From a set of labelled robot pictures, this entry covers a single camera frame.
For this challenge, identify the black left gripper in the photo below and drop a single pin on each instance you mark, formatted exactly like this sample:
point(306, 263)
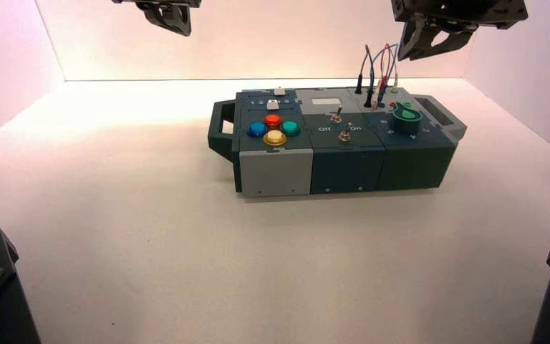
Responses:
point(161, 2)

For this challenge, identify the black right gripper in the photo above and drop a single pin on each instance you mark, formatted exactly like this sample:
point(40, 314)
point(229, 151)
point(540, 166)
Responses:
point(460, 9)

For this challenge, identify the white slider knob blue arrow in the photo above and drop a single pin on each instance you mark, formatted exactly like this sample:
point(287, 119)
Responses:
point(280, 91)
point(273, 105)

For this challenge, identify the green rotary pointer knob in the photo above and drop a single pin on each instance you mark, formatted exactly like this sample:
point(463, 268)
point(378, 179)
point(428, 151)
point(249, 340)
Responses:
point(406, 121)

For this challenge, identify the white rectangular display screen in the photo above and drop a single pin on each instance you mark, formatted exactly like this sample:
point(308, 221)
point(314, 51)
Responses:
point(326, 101)

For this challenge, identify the blue round push button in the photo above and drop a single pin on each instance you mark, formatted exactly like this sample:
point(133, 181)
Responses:
point(256, 130)

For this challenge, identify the dark teal control box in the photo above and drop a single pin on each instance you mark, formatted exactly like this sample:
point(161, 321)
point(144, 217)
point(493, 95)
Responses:
point(346, 164)

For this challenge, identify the red round push button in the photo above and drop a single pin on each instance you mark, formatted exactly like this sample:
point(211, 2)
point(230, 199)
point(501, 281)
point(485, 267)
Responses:
point(272, 121)

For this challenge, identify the yellow round push button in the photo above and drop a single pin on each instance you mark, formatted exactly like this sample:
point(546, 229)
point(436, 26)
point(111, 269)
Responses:
point(275, 138)

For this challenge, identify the green round push button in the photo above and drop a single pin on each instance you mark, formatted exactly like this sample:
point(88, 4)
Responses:
point(291, 128)

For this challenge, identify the silver metal toggle switch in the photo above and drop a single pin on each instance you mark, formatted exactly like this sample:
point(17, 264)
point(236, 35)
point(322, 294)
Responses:
point(336, 116)
point(345, 133)

